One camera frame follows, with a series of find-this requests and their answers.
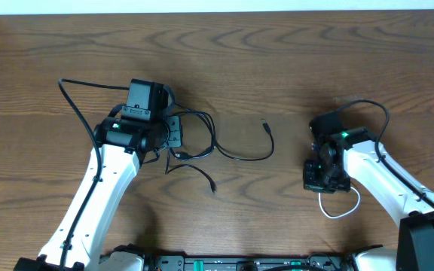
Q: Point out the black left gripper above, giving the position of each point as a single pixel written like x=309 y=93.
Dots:
x=175 y=138

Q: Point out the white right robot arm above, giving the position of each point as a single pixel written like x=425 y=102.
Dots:
x=343 y=155

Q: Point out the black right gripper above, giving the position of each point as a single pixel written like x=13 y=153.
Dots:
x=310 y=183

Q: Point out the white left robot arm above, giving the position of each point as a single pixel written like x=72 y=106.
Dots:
x=120 y=142

